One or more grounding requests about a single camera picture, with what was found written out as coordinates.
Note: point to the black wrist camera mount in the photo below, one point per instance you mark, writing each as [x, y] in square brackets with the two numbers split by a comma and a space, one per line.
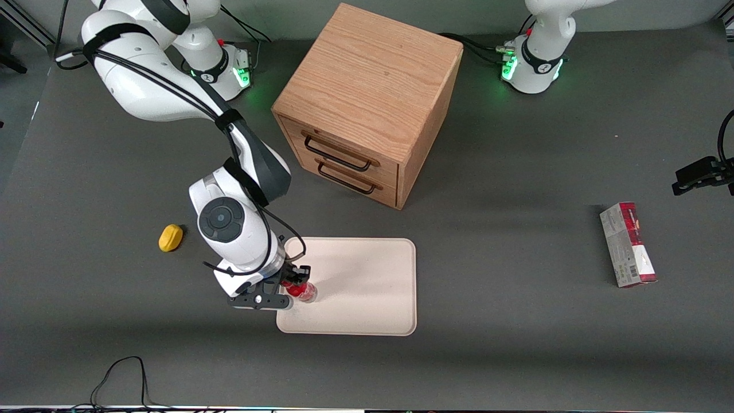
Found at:
[269, 302]

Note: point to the red coke bottle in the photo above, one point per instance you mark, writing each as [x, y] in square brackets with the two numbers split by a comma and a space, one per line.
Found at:
[307, 293]

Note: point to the wooden drawer front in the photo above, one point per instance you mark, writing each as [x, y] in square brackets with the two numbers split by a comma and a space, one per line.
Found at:
[367, 192]
[344, 146]

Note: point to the black aluminium frame rail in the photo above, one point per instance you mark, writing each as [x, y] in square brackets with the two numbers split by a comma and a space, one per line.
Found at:
[23, 23]

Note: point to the grey and red carton box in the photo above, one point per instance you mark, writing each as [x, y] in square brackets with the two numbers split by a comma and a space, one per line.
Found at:
[628, 244]

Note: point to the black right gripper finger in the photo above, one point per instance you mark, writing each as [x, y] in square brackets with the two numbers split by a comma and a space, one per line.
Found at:
[303, 273]
[287, 279]

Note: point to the black clamp mount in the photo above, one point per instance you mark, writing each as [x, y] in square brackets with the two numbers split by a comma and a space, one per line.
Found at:
[697, 175]

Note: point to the beige rectangular tray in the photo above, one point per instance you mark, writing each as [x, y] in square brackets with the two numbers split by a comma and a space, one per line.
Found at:
[367, 287]

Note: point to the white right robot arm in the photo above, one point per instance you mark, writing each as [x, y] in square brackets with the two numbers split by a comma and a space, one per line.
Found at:
[143, 86]

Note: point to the wooden two-drawer cabinet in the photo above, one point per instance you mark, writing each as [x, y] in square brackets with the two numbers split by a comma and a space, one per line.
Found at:
[373, 74]

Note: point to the yellow lemon-shaped toy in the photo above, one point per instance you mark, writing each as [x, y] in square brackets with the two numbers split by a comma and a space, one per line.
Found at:
[170, 238]

